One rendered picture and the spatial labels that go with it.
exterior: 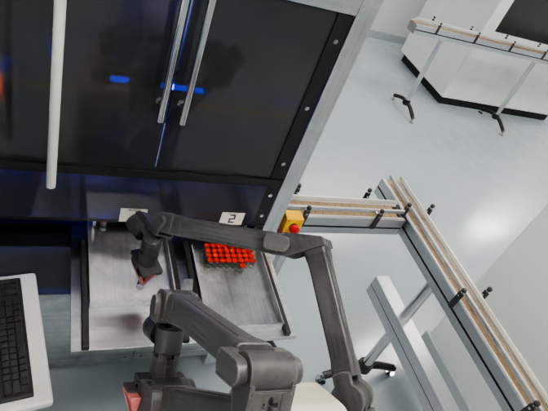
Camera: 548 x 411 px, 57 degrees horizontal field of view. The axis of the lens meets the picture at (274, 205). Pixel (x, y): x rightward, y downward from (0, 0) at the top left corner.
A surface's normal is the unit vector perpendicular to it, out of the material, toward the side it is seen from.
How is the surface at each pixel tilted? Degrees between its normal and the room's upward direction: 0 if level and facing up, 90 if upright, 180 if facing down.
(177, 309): 72
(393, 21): 90
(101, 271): 0
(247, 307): 0
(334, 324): 52
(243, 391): 81
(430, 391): 90
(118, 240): 0
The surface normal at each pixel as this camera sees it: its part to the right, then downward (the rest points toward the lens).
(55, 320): 0.27, 0.70
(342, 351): -0.36, -0.30
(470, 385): -0.91, -0.04
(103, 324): 0.32, -0.72
